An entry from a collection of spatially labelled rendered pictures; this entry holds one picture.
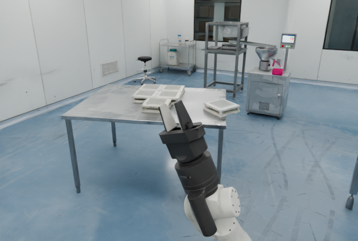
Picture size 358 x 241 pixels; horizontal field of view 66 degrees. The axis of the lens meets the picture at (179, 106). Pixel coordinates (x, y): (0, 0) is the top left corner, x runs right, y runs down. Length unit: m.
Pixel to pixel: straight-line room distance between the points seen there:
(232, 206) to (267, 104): 4.31
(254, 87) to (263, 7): 3.14
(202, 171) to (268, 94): 4.29
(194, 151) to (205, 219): 0.15
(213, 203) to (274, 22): 7.02
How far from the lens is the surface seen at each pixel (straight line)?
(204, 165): 0.62
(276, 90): 4.82
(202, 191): 0.63
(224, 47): 5.86
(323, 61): 7.53
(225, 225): 0.75
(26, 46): 5.31
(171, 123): 0.64
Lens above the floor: 1.81
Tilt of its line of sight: 20 degrees down
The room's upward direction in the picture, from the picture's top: straight up
